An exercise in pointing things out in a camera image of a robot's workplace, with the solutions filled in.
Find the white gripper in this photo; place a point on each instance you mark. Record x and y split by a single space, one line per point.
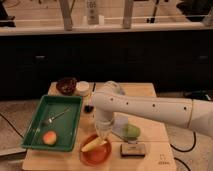
103 124

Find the yellow banana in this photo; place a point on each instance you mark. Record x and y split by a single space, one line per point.
93 144

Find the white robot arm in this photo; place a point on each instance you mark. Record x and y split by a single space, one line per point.
192 114

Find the red bowl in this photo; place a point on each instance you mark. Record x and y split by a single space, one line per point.
96 156

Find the dark brown bowl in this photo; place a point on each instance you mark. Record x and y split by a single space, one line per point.
66 86

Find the clear plastic bag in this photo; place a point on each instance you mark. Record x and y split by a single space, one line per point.
120 121

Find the black brush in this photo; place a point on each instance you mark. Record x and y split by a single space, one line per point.
88 108

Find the green apple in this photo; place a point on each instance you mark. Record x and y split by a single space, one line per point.
131 131

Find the brown rectangular sponge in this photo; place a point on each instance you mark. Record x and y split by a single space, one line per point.
132 150

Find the green tray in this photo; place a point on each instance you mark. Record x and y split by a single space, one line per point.
65 126

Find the white cup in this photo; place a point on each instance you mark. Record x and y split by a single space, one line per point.
82 88

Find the silver fork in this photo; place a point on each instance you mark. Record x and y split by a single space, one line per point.
51 119

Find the peach fruit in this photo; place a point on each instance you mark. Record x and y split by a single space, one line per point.
49 138

